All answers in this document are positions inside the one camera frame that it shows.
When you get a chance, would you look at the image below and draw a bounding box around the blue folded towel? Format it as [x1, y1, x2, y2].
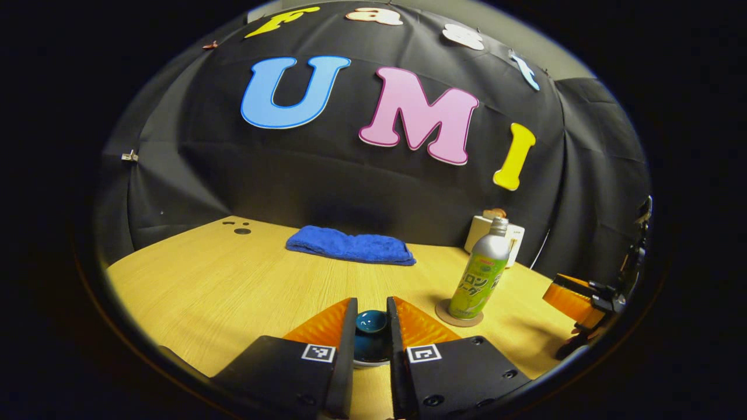
[285, 225, 417, 267]

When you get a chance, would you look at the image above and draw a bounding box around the black backdrop cloth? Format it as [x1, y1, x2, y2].
[93, 0, 653, 286]

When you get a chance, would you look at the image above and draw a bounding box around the white toaster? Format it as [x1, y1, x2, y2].
[464, 215, 525, 269]

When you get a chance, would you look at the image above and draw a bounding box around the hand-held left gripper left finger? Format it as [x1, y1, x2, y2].
[213, 297, 359, 420]

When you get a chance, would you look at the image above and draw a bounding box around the white toaster cord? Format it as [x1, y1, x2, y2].
[529, 229, 551, 270]

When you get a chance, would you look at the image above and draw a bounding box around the round brown coaster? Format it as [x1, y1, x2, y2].
[435, 299, 484, 328]

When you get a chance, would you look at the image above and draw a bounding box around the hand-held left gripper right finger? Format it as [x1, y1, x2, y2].
[386, 296, 532, 420]

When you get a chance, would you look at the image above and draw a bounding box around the silver green label water bottle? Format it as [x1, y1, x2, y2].
[448, 217, 511, 320]

